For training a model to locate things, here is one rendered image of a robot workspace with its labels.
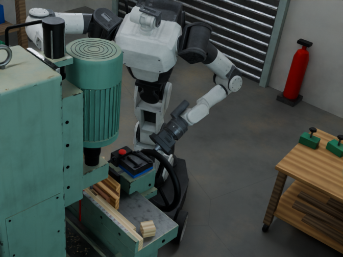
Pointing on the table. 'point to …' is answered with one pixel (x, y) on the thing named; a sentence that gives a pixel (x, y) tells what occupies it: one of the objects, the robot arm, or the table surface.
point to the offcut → (147, 228)
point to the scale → (105, 212)
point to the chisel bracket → (95, 173)
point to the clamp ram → (115, 174)
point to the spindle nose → (91, 156)
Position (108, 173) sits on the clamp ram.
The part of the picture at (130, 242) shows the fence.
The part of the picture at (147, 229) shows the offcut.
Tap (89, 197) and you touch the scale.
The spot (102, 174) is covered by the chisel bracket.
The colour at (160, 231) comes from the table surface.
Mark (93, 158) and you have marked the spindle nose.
